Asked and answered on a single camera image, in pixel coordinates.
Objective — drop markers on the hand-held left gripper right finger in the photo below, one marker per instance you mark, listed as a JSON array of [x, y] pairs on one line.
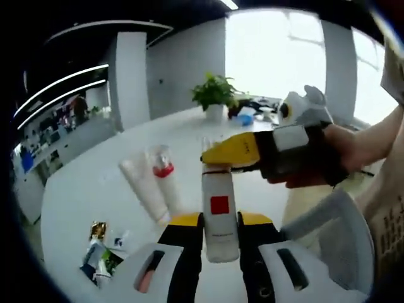
[[255, 259]]

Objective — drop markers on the grey mesh office chair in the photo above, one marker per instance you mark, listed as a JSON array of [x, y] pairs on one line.
[[334, 240]]

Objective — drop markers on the long ceiling light strip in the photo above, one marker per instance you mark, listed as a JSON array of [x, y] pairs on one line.
[[63, 100], [63, 85]]

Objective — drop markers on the person's right hand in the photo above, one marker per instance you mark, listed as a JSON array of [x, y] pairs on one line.
[[347, 148]]

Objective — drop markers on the dark blue silver sachet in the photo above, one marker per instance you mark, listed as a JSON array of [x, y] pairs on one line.
[[90, 259]]

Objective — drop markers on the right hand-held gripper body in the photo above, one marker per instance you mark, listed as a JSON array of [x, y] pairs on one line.
[[300, 158]]

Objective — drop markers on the green black sachet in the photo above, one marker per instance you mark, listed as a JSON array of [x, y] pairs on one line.
[[112, 262]]

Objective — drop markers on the blue packet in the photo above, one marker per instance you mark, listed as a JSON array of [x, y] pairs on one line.
[[245, 117]]

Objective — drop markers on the white skincare tube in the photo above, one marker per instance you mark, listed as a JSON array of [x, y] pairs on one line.
[[142, 183]]

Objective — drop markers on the white pump bottle red collar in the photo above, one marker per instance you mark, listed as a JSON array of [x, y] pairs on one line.
[[172, 192]]

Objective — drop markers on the clear small sachet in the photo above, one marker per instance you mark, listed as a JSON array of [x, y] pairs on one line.
[[120, 241]]

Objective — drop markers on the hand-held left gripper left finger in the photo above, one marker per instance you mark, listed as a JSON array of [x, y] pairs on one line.
[[186, 259]]

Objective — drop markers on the gold foil sachet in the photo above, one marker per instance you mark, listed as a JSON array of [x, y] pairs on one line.
[[98, 232]]

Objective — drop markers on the small dark plant pot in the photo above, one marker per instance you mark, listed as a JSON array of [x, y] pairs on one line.
[[236, 110]]

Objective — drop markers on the potted green plant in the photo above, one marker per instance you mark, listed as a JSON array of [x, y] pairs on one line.
[[213, 91]]

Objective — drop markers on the blue storage box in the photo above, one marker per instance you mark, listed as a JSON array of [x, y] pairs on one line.
[[27, 163]]

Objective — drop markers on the dark desk clutter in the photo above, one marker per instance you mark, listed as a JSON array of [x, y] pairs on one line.
[[265, 109]]

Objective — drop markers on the white office counter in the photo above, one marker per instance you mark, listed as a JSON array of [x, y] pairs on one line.
[[34, 189]]

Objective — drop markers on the person's beige shirt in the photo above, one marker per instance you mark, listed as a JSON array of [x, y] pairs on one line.
[[388, 202]]

